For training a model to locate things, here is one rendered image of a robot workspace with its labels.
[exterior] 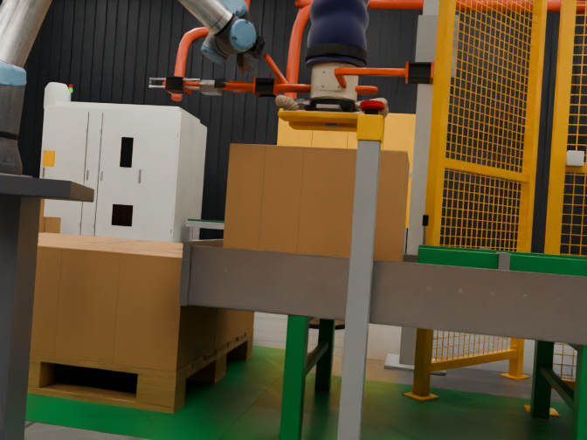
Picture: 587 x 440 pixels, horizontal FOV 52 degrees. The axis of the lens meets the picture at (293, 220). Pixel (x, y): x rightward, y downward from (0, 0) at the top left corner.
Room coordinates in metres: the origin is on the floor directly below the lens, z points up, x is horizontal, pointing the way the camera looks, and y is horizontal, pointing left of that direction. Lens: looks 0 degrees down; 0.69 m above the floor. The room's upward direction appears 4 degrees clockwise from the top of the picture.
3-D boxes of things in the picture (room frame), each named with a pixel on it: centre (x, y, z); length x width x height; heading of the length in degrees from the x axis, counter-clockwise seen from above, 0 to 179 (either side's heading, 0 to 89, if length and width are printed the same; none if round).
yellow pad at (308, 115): (2.11, -0.10, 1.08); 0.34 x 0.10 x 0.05; 79
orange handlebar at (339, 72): (2.13, 0.10, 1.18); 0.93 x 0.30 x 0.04; 79
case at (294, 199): (2.22, -0.10, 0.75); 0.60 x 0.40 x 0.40; 78
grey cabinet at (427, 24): (3.03, -0.65, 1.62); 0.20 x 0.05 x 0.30; 78
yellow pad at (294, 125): (2.30, -0.13, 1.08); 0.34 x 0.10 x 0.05; 79
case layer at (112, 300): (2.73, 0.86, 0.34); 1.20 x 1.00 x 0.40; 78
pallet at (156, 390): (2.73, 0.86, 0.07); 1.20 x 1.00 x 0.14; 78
